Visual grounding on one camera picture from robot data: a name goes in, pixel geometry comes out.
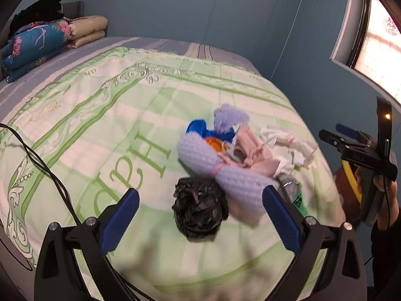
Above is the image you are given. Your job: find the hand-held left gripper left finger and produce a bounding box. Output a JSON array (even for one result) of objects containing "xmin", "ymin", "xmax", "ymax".
[{"xmin": 34, "ymin": 188, "xmax": 140, "ymax": 301}]

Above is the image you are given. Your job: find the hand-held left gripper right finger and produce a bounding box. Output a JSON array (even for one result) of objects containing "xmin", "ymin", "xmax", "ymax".
[{"xmin": 262, "ymin": 186, "xmax": 368, "ymax": 301}]

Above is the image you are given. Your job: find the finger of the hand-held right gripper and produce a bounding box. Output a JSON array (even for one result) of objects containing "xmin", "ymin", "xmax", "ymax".
[
  {"xmin": 319, "ymin": 129, "xmax": 353, "ymax": 155},
  {"xmin": 335, "ymin": 123, "xmax": 371, "ymax": 146}
]

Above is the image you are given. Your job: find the brown bin with yellow rim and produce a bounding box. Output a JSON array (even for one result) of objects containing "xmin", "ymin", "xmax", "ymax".
[{"xmin": 333, "ymin": 159, "xmax": 364, "ymax": 224}]

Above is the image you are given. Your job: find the clear plastic bottle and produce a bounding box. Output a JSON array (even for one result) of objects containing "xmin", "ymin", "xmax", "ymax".
[{"xmin": 276, "ymin": 173, "xmax": 307, "ymax": 217}]

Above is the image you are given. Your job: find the white tissue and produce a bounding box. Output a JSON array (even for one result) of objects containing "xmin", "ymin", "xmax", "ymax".
[{"xmin": 259, "ymin": 125, "xmax": 319, "ymax": 172}]

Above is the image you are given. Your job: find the pink and grey cloth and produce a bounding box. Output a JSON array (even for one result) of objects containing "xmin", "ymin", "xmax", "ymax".
[{"xmin": 223, "ymin": 125, "xmax": 283, "ymax": 178}]

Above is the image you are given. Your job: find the black plastic bag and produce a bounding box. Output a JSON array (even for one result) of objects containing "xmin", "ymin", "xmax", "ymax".
[{"xmin": 172, "ymin": 177, "xmax": 230, "ymax": 243}]

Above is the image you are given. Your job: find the lavender knitted roll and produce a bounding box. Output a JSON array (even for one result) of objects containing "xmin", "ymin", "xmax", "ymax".
[{"xmin": 177, "ymin": 133, "xmax": 282, "ymax": 226}]

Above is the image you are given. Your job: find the lavender fluffy cloth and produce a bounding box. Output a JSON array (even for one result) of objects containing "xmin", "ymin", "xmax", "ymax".
[{"xmin": 214, "ymin": 103, "xmax": 250, "ymax": 141}]

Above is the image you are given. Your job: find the person's right forearm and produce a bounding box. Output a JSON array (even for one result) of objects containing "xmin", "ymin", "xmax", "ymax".
[{"xmin": 366, "ymin": 205, "xmax": 401, "ymax": 301}]

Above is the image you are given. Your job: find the person's right hand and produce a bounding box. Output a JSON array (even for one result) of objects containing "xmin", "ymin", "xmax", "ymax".
[{"xmin": 355, "ymin": 168, "xmax": 401, "ymax": 231}]

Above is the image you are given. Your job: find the green printed blanket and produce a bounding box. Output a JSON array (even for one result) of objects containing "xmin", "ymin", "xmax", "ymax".
[{"xmin": 0, "ymin": 47, "xmax": 348, "ymax": 301}]

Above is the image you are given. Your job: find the orange peel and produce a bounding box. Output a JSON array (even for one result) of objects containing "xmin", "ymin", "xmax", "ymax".
[{"xmin": 205, "ymin": 136, "xmax": 229, "ymax": 155}]

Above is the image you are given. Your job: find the blue cloth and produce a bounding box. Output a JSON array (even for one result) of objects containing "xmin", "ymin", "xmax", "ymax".
[{"xmin": 185, "ymin": 118, "xmax": 236, "ymax": 143}]

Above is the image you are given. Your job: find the beige folded quilt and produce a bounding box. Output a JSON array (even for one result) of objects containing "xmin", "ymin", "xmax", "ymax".
[{"xmin": 64, "ymin": 16, "xmax": 109, "ymax": 50}]

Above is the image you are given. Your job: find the blue floral folded quilt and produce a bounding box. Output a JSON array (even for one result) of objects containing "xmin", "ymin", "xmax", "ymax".
[{"xmin": 2, "ymin": 19, "xmax": 74, "ymax": 84}]

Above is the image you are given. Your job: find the grey headboard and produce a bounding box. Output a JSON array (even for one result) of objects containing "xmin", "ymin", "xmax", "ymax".
[{"xmin": 60, "ymin": 1, "xmax": 84, "ymax": 18}]

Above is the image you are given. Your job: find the black clothes pile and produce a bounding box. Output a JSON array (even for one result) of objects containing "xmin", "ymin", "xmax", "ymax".
[{"xmin": 9, "ymin": 0, "xmax": 65, "ymax": 37}]

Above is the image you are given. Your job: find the black cable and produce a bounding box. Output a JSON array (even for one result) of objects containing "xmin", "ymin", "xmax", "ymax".
[{"xmin": 0, "ymin": 123, "xmax": 143, "ymax": 301}]

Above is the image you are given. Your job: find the window with grey frame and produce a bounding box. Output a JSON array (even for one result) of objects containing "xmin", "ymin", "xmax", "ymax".
[{"xmin": 330, "ymin": 0, "xmax": 401, "ymax": 109}]

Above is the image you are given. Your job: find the grey bed frame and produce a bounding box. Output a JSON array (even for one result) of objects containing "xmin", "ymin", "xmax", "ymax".
[{"xmin": 0, "ymin": 218, "xmax": 36, "ymax": 301}]

